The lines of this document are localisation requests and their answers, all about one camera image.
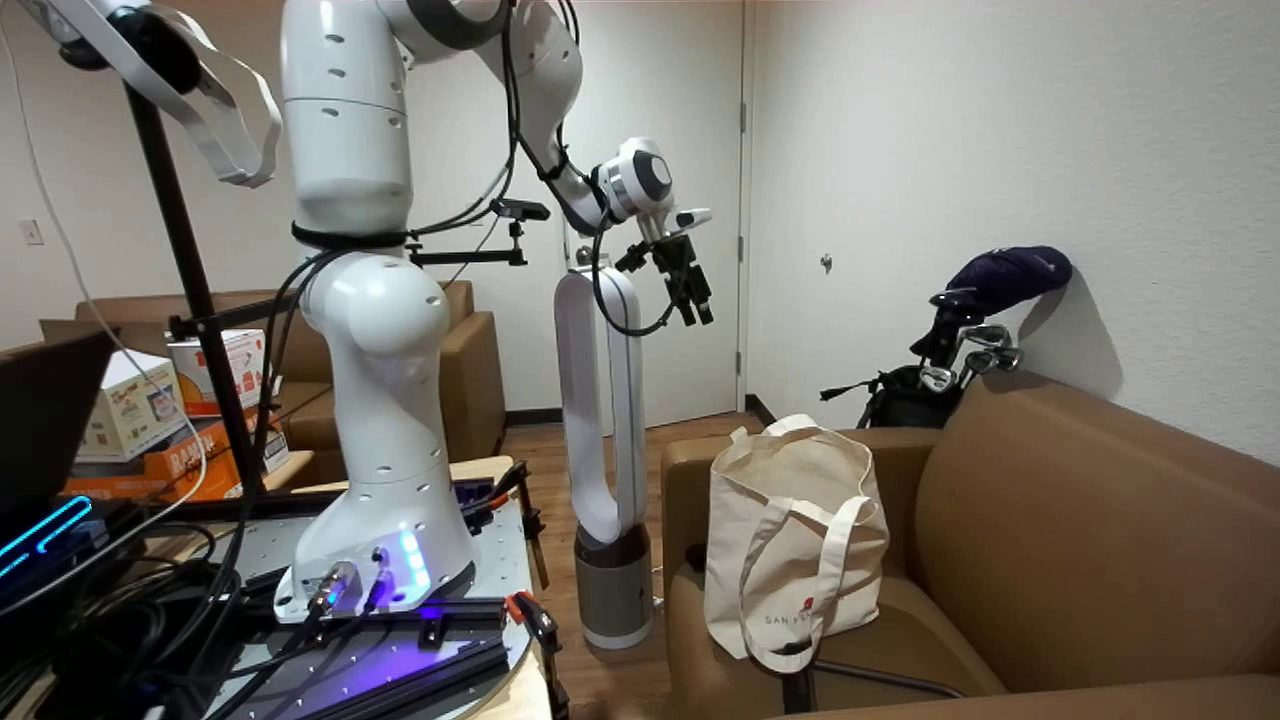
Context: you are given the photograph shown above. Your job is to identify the robot mounting table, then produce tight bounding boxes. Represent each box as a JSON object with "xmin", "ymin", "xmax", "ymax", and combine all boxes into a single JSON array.
[{"xmin": 0, "ymin": 453, "xmax": 570, "ymax": 720}]

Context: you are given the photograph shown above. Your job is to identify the white bladeless tower fan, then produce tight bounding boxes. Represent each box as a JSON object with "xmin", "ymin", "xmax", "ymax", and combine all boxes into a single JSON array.
[{"xmin": 552, "ymin": 262, "xmax": 656, "ymax": 657}]

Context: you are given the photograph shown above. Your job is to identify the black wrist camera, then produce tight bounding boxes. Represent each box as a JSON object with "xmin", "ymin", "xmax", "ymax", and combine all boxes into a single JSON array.
[{"xmin": 615, "ymin": 235, "xmax": 660, "ymax": 281}]

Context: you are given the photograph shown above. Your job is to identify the orange flat box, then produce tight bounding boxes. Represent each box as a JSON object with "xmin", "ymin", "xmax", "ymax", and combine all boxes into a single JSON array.
[{"xmin": 61, "ymin": 398, "xmax": 290, "ymax": 507}]

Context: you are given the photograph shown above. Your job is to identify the brown leather armchair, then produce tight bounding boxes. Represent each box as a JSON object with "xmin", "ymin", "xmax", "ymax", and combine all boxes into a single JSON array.
[{"xmin": 660, "ymin": 377, "xmax": 1280, "ymax": 720}]

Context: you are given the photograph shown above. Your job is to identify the black laptop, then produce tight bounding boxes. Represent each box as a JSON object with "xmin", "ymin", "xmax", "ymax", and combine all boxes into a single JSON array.
[{"xmin": 0, "ymin": 327, "xmax": 121, "ymax": 536}]

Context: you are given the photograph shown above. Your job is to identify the dark purple golf headcover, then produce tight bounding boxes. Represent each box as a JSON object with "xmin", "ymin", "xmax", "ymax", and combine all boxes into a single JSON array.
[{"xmin": 932, "ymin": 245, "xmax": 1077, "ymax": 333}]

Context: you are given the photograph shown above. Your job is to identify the white box red print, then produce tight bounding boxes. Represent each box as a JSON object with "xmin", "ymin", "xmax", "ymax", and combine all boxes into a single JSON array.
[{"xmin": 165, "ymin": 323, "xmax": 280, "ymax": 418}]

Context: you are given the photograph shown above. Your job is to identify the white grey lamp head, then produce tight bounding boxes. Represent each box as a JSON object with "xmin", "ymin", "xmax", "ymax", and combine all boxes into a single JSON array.
[{"xmin": 24, "ymin": 0, "xmax": 288, "ymax": 192}]

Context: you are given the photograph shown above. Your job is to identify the white door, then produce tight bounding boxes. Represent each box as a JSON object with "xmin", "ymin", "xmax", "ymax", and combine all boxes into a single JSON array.
[{"xmin": 552, "ymin": 0, "xmax": 744, "ymax": 421}]

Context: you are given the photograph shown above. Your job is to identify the black cable bundle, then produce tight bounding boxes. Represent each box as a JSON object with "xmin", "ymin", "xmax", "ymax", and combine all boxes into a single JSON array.
[{"xmin": 0, "ymin": 558, "xmax": 277, "ymax": 720}]

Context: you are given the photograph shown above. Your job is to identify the white cardboard box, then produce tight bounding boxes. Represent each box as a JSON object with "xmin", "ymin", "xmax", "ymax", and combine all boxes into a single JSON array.
[{"xmin": 72, "ymin": 349, "xmax": 192, "ymax": 469}]

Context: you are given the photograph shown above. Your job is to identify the black tripod stand pole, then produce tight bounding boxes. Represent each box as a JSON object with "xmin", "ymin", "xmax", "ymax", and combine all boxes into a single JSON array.
[{"xmin": 114, "ymin": 76, "xmax": 325, "ymax": 524}]

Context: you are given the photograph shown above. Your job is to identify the black camera on boom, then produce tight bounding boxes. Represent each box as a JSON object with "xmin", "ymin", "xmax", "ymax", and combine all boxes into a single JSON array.
[{"xmin": 402, "ymin": 196, "xmax": 552, "ymax": 275}]

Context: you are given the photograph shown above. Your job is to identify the red black bar clamp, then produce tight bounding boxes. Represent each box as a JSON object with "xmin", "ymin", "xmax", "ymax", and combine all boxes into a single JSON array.
[
  {"xmin": 504, "ymin": 591, "xmax": 570, "ymax": 720},
  {"xmin": 454, "ymin": 461, "xmax": 552, "ymax": 591}
]

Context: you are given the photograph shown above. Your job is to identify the cream canvas tote bag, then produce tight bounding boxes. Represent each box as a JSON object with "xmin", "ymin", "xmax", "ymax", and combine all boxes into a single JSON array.
[{"xmin": 699, "ymin": 414, "xmax": 892, "ymax": 675}]

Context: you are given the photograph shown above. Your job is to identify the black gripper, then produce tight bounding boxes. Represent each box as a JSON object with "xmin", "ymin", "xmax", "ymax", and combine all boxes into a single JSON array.
[{"xmin": 643, "ymin": 227, "xmax": 719, "ymax": 327}]

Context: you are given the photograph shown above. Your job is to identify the black golf bag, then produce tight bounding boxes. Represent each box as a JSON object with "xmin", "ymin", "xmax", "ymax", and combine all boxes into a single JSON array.
[{"xmin": 817, "ymin": 358, "xmax": 976, "ymax": 434}]

